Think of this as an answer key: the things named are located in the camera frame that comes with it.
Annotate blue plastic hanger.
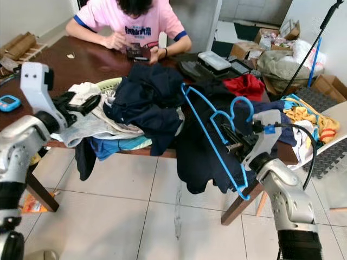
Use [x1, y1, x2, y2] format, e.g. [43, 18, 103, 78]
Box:
[182, 83, 255, 201]

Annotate person's right hand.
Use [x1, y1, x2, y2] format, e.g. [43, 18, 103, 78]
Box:
[106, 32, 131, 52]

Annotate person's left hand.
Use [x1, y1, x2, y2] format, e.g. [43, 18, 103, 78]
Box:
[149, 46, 168, 64]

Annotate white grey clothes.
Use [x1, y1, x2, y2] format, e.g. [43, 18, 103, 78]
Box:
[65, 81, 155, 148]

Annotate light green laundry basket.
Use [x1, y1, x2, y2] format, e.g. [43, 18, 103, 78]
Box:
[95, 77, 124, 93]

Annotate brown wooden table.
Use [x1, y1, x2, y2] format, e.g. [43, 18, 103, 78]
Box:
[0, 35, 293, 225]

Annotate teal blue garment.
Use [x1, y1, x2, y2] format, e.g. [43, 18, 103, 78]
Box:
[95, 135, 152, 161]

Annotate dark hanging garment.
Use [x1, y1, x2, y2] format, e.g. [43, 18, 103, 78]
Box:
[75, 138, 97, 182]

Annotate small blue device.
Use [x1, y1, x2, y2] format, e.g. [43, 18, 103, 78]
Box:
[0, 95, 22, 113]

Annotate red cloth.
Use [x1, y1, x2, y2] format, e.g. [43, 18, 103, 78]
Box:
[222, 73, 266, 102]

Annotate navy polo with red logo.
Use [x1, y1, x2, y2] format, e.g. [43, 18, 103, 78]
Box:
[103, 63, 186, 157]

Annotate black phone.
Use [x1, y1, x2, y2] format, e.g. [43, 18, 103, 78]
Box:
[126, 42, 150, 61]

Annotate yellow orange garment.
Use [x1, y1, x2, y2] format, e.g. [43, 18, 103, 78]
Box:
[282, 93, 341, 142]

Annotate wooden slat rack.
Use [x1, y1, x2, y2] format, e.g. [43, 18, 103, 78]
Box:
[0, 31, 48, 61]

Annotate black mesh mat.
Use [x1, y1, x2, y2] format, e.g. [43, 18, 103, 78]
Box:
[290, 86, 338, 112]

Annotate olive fabric bag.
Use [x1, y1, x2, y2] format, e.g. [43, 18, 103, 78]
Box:
[256, 49, 307, 82]

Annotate clear plastic box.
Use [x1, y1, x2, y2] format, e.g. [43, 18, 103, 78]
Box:
[197, 50, 233, 71]

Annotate black flat tray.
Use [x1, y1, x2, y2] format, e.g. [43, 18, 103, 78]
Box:
[178, 51, 254, 81]

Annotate plain cardboard box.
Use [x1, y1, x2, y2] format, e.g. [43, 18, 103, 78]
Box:
[229, 41, 261, 59]

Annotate person in pink shirt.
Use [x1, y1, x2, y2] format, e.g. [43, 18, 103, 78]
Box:
[66, 0, 188, 49]

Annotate white chair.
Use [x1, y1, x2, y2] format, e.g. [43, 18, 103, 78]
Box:
[306, 100, 347, 179]

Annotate orange packet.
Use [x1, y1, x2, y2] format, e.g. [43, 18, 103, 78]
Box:
[22, 190, 57, 215]

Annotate flat open cardboard box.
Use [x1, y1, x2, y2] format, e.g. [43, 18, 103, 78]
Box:
[309, 73, 347, 103]

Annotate open cardboard box with items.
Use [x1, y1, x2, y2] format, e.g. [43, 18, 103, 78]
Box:
[254, 19, 301, 49]

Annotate blue stick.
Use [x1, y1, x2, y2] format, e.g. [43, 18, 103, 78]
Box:
[306, 37, 322, 87]

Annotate white plastic bag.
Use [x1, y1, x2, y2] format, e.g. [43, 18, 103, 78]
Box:
[290, 38, 326, 68]

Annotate black doormat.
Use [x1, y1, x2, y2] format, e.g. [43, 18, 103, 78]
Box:
[217, 22, 264, 40]

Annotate black pole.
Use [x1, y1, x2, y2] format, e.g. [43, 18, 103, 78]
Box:
[279, 0, 345, 98]

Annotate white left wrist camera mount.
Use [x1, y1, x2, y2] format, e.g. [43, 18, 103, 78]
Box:
[20, 61, 56, 128]

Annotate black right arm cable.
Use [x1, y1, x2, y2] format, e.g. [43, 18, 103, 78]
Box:
[277, 122, 318, 190]

